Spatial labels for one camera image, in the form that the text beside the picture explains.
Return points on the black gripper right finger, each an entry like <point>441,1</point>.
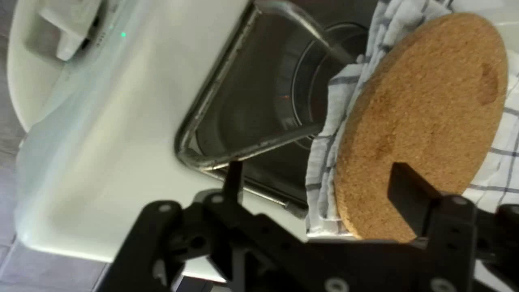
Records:
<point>459,244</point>

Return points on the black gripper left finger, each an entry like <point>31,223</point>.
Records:
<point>216,249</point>

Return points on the round cork trivet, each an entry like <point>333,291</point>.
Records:
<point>432,98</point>

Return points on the white black checkered towel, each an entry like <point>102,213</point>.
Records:
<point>325,179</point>

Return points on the black stove burner grate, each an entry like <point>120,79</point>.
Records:
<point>253,108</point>

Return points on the white kitchen stove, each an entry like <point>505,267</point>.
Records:
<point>107,136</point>

